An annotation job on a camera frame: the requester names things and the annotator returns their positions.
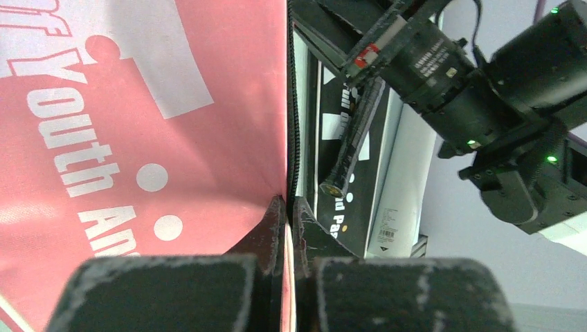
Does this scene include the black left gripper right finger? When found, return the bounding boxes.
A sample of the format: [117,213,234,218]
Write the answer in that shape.
[291,197,516,331]

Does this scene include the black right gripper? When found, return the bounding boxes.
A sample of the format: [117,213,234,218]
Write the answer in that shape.
[293,0,455,88]

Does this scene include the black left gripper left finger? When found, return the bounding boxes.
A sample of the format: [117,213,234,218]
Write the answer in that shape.
[47,196,287,331]

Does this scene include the white shuttlecock tube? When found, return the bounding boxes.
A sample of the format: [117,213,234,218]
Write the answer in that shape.
[365,109,436,258]

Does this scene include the pink racket cover bag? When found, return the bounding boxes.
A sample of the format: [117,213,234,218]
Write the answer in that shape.
[1,1,288,331]

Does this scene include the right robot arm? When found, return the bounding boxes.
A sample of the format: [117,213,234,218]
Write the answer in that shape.
[289,1,586,258]

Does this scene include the black racket cover bag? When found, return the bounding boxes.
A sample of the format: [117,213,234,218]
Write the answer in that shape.
[293,33,394,257]

